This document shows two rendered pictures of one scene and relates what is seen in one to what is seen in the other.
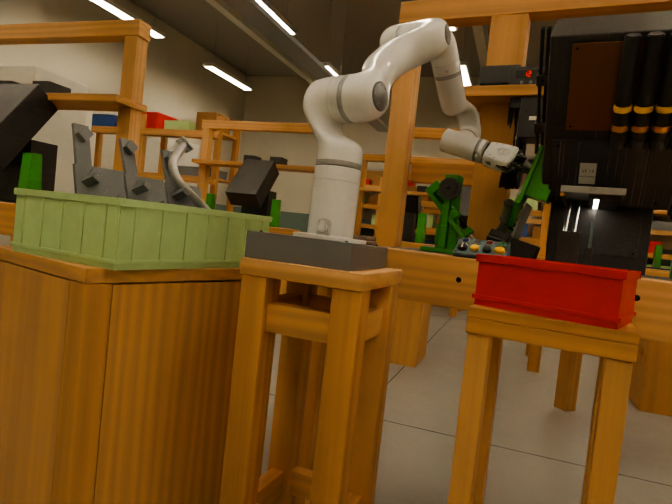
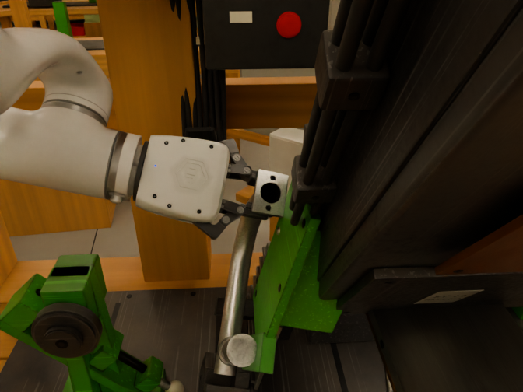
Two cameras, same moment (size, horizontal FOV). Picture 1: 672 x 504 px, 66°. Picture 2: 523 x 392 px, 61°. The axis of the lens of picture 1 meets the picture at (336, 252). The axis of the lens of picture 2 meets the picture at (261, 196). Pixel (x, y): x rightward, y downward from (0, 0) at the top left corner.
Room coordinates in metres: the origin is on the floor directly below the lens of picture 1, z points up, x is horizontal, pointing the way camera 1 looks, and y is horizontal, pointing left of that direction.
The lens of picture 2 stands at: (1.34, -0.38, 1.51)
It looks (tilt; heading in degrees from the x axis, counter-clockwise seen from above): 30 degrees down; 331
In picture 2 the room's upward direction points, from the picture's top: straight up
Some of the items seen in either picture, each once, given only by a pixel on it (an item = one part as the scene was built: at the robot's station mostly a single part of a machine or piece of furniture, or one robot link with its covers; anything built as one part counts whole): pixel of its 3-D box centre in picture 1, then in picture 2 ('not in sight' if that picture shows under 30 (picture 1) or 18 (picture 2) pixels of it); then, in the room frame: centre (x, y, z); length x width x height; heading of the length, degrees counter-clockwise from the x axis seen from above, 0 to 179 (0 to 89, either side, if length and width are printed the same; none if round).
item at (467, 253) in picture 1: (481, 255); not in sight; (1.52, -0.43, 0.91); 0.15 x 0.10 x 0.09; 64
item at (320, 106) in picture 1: (334, 123); not in sight; (1.36, 0.04, 1.22); 0.19 x 0.12 x 0.24; 52
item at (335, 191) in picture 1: (333, 204); not in sight; (1.34, 0.02, 1.00); 0.19 x 0.19 x 0.18
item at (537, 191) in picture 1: (540, 180); (307, 263); (1.68, -0.63, 1.17); 0.13 x 0.12 x 0.20; 64
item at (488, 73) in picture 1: (500, 77); not in sight; (2.03, -0.56, 1.59); 0.15 x 0.07 x 0.07; 64
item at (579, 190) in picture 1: (591, 199); (434, 314); (1.58, -0.76, 1.11); 0.39 x 0.16 x 0.03; 154
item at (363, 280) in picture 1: (326, 271); not in sight; (1.34, 0.02, 0.83); 0.32 x 0.32 x 0.04; 68
